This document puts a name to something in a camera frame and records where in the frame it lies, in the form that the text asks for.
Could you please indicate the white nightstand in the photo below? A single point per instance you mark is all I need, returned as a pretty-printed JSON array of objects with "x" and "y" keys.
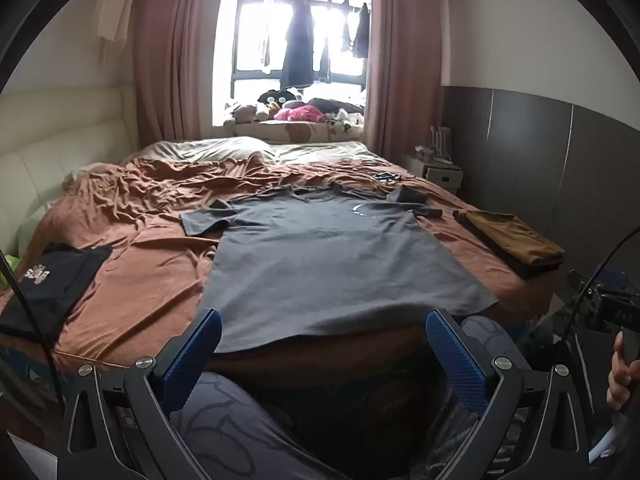
[{"x": 440, "y": 175}]

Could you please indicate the white hanging cloth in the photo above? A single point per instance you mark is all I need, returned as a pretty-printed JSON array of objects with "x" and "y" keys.
[{"x": 115, "y": 10}]

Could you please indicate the grey t-shirt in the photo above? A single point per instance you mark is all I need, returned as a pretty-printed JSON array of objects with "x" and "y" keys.
[{"x": 325, "y": 260}]

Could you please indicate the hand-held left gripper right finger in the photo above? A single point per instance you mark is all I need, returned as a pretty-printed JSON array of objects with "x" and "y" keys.
[{"x": 457, "y": 360}]

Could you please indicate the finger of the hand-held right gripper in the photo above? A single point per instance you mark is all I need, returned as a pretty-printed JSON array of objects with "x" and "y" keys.
[{"x": 582, "y": 287}]

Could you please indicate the window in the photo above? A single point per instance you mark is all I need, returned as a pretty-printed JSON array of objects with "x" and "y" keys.
[{"x": 250, "y": 45}]

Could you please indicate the tan folded garment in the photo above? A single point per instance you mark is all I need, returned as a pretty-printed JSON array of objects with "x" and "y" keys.
[{"x": 510, "y": 235}]

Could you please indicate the printed window seat cushion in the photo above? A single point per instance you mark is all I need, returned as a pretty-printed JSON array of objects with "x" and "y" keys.
[{"x": 300, "y": 131}]

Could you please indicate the cream padded headboard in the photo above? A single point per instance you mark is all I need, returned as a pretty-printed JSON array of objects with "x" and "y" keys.
[{"x": 60, "y": 130}]

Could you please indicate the bottles on nightstand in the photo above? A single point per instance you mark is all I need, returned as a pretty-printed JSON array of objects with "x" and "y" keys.
[{"x": 442, "y": 145}]

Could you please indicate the beige pillow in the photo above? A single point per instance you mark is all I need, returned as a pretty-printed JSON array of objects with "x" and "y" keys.
[{"x": 200, "y": 150}]

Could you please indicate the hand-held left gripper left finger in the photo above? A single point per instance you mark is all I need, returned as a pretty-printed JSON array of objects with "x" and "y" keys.
[{"x": 192, "y": 360}]

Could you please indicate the black and white plush toy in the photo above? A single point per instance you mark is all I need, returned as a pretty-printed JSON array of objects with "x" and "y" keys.
[{"x": 275, "y": 96}]

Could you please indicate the black printed t-shirt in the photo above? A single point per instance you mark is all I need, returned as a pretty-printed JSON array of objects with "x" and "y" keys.
[{"x": 55, "y": 285}]

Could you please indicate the beige plush toy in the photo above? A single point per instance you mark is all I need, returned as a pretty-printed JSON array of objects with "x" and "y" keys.
[{"x": 245, "y": 111}]

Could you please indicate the pink plush toy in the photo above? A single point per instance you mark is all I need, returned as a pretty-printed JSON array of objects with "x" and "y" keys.
[{"x": 300, "y": 113}]

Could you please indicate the small dark hanging garment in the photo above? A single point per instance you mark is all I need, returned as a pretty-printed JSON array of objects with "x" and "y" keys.
[{"x": 361, "y": 30}]

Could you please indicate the small black printed item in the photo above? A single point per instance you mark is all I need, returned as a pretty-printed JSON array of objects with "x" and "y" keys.
[{"x": 387, "y": 176}]

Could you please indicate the person's left leg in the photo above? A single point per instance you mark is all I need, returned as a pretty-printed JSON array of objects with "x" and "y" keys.
[{"x": 235, "y": 430}]

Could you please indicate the dark hanging jacket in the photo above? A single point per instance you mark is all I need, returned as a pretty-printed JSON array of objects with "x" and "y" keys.
[{"x": 297, "y": 40}]

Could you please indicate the person's right hand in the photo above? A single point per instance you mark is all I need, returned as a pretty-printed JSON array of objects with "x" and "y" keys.
[{"x": 620, "y": 380}]

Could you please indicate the brown bed blanket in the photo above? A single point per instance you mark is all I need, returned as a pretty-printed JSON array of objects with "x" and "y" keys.
[{"x": 140, "y": 220}]

